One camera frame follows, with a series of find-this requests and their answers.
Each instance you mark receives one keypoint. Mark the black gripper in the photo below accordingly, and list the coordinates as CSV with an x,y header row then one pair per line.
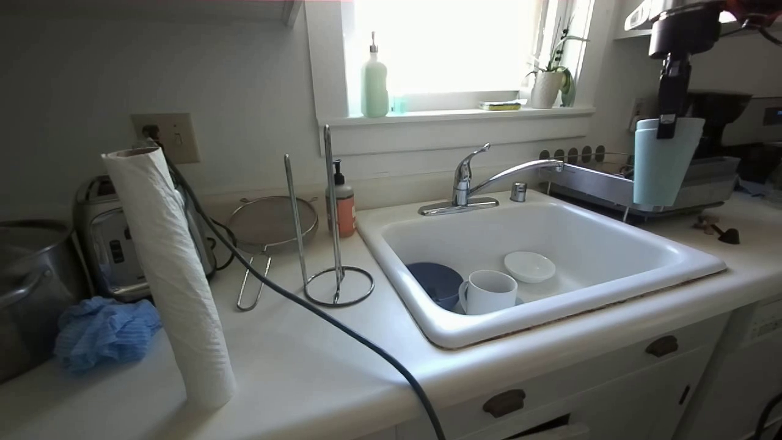
x,y
676,37

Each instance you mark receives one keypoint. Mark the light teal cups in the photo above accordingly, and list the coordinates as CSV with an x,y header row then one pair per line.
x,y
660,164

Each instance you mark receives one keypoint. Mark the chrome sink sprayer cap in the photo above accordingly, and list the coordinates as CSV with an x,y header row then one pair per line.
x,y
518,191

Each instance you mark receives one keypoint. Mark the white sink basin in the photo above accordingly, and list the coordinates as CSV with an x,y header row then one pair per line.
x,y
563,259

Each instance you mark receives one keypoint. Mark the white mug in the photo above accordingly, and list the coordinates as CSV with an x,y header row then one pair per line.
x,y
488,291

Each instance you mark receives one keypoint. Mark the potted plant in white pot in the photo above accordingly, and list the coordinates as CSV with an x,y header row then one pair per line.
x,y
552,85

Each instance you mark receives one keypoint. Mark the metal dish rack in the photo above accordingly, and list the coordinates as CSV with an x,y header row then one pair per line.
x,y
710,181

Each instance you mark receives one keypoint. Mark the yellow green sponge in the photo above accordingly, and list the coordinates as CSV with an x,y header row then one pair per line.
x,y
502,105

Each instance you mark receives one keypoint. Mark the black measuring spoon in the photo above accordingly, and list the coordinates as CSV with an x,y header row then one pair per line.
x,y
706,225

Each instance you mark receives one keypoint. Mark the green dish soap bottle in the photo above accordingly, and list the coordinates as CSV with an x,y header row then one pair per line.
x,y
374,92

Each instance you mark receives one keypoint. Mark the blue bowl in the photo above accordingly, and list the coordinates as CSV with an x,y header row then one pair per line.
x,y
439,283

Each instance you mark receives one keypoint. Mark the orange soap pump bottle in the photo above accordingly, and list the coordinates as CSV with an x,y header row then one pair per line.
x,y
341,201

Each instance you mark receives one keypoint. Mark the metal paper towel holder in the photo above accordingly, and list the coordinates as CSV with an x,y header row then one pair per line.
x,y
337,284

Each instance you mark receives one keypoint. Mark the metal mesh strainer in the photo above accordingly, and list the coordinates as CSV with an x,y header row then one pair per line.
x,y
266,228

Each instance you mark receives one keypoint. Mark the white paper towel roll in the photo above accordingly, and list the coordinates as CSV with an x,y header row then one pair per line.
x,y
171,268

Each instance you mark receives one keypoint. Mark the silver toaster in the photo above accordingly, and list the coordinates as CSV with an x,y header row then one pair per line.
x,y
106,244

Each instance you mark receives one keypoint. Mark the blue cloth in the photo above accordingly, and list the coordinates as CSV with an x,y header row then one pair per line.
x,y
103,330

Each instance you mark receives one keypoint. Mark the metal pot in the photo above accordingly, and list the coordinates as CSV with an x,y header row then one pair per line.
x,y
38,284

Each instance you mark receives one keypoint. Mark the cabinet drawer handle right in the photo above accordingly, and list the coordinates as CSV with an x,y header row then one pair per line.
x,y
664,345

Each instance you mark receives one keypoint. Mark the cabinet drawer handle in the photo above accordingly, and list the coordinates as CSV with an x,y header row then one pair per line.
x,y
664,345
506,402

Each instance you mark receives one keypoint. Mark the cabinet drawer handle left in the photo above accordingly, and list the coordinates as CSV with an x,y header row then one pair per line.
x,y
506,402

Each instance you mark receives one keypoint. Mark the wall power outlet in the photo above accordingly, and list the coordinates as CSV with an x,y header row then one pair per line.
x,y
171,131

